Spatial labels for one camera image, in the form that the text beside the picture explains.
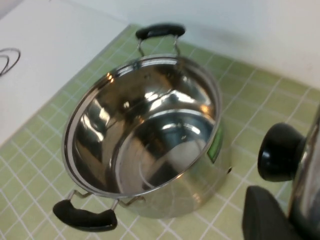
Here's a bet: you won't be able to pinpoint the green white checked tablecloth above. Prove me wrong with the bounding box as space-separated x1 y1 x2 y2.
0 23 320 240

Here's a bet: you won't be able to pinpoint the stainless steel lid black knob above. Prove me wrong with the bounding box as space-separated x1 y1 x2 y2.
258 103 320 240

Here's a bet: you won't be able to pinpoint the stainless steel pot black handles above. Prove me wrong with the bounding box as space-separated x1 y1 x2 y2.
52 23 234 232

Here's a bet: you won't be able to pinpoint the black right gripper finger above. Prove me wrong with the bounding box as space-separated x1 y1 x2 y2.
241 185 310 240

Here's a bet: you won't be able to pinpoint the thin black wire coil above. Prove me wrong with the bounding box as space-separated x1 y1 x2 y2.
0 47 22 76

